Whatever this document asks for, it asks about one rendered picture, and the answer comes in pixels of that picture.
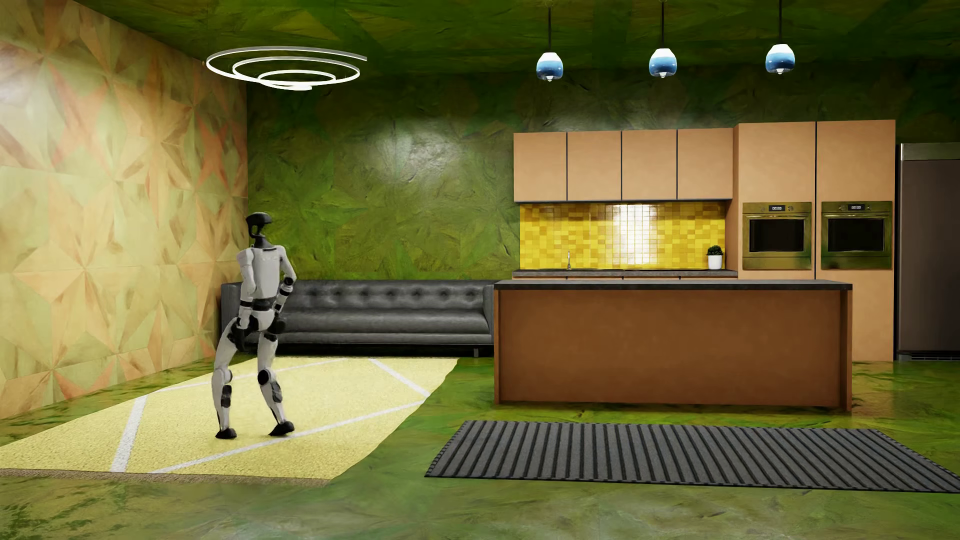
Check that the dark kitchen counter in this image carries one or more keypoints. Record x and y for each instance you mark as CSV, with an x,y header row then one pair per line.
x,y
622,274

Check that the brown kitchen island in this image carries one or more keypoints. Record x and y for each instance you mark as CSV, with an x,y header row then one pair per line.
x,y
667,345

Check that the blue white pendant lamp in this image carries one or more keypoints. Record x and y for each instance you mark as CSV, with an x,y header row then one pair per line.
x,y
780,58
550,66
663,63

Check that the yellow tile backsplash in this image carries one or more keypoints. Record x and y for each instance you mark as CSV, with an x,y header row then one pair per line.
x,y
562,236

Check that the dark steel refrigerator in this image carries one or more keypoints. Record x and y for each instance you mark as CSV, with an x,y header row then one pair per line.
x,y
930,255

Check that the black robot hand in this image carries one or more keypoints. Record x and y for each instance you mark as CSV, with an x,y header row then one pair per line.
x,y
277,326
238,331

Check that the black robot head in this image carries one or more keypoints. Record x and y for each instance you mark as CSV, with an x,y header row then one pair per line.
x,y
259,221

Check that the yellow rug with white lines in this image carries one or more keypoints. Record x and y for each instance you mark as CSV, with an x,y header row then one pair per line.
x,y
337,420

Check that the white robot leg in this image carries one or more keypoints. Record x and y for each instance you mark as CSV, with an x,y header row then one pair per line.
x,y
271,396
221,379

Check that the white right robot leg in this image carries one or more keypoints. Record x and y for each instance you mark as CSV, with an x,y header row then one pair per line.
x,y
271,396

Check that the dark striped floor mat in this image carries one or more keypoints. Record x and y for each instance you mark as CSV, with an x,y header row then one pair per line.
x,y
675,454

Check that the tan tall oven cabinet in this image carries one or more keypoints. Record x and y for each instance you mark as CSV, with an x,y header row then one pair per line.
x,y
776,161

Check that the black tufted leather sofa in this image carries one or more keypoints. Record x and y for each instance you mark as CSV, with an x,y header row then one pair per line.
x,y
390,315

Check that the small plant in white pot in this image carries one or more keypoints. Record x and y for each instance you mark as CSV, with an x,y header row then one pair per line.
x,y
715,259

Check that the brass built-in wall oven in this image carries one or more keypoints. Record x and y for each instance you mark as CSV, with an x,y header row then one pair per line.
x,y
856,235
777,235

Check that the tan upper wall cabinets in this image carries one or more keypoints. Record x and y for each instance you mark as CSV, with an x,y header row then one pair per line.
x,y
622,165

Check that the white left robot leg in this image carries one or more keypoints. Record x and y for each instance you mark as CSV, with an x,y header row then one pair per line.
x,y
221,379

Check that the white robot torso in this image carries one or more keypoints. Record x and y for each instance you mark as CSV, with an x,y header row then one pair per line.
x,y
259,274

